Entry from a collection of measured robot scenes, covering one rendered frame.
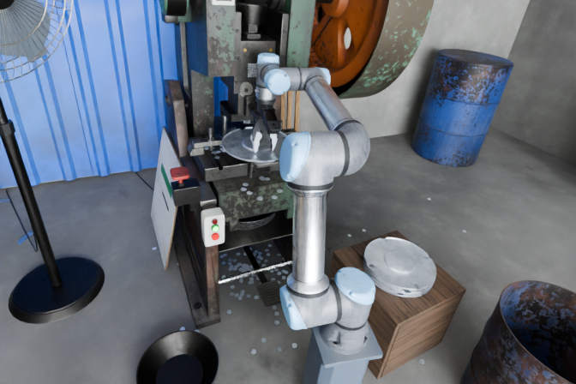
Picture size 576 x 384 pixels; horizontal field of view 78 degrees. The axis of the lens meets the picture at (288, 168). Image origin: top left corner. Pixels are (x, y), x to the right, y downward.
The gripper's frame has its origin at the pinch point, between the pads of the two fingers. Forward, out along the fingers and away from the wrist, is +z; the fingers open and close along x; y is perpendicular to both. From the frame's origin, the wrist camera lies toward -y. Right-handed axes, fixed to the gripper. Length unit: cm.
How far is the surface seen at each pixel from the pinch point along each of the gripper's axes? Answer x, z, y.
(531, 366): -52, 35, -90
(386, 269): -40, 40, -38
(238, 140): 6.1, 1.0, 12.7
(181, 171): 31.6, 4.1, -1.0
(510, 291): -73, 35, -67
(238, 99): 6.2, -15.6, 13.9
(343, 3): -35, -52, 14
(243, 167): 5.4, 11.1, 7.5
